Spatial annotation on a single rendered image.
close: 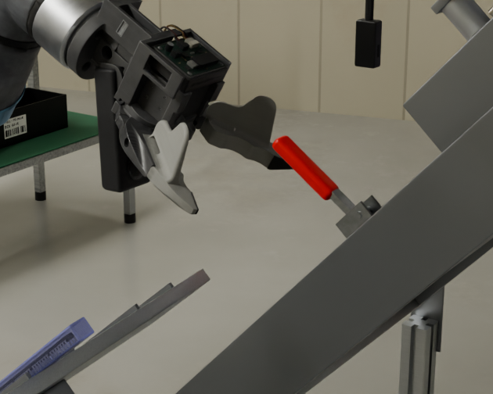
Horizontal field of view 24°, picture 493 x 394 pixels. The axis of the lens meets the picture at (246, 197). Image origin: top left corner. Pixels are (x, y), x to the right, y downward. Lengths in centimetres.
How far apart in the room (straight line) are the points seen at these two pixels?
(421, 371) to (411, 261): 90
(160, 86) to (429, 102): 26
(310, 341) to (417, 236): 13
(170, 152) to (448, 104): 25
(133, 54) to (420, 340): 81
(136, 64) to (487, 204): 35
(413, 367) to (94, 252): 211
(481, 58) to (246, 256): 287
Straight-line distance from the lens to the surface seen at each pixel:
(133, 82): 97
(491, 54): 77
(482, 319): 325
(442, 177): 76
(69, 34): 101
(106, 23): 101
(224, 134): 102
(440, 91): 79
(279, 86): 537
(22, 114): 363
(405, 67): 518
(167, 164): 93
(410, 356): 169
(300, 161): 85
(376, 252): 80
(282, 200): 412
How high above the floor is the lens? 135
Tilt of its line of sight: 19 degrees down
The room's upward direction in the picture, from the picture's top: straight up
